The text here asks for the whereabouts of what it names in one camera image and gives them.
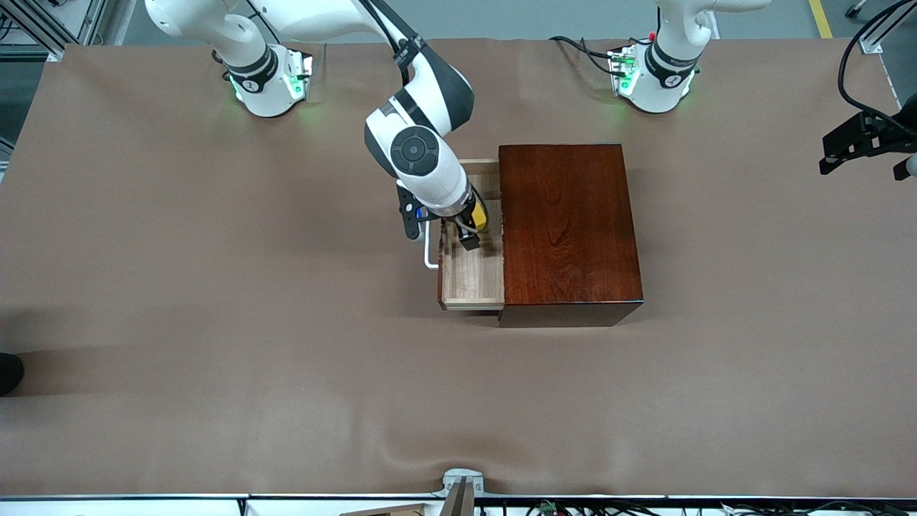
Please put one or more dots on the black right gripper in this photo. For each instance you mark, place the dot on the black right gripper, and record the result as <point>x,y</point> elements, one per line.
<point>464,225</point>

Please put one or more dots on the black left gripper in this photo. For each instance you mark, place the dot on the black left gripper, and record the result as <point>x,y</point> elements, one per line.
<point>894,131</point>

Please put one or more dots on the yellow cube block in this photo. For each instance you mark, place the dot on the yellow cube block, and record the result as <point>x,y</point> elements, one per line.
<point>478,218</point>

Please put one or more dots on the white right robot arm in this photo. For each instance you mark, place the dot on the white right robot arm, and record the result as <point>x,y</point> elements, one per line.
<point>423,165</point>

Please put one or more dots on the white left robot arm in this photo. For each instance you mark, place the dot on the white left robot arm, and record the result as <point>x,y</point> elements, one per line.
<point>663,89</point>

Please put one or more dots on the dark brown wooden cabinet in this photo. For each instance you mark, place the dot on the dark brown wooden cabinet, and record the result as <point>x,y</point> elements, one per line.
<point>566,229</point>

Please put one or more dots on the yellow floor tape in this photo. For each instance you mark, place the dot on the yellow floor tape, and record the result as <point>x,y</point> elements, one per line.
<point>821,18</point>

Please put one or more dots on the brown table cover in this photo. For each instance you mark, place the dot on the brown table cover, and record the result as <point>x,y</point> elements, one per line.
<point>286,394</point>

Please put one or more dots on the brown cardboard piece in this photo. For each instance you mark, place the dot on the brown cardboard piece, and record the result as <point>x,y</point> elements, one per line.
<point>390,511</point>

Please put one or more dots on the aluminium frame profile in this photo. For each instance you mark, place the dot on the aluminium frame profile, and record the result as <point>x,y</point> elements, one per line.
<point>89,18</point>
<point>870,44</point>

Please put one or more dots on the grey metal clamp mount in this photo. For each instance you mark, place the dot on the grey metal clamp mount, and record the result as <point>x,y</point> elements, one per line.
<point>458,479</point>

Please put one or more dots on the white table edge rail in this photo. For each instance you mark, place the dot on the white table edge rail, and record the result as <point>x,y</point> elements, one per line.
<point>107,507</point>

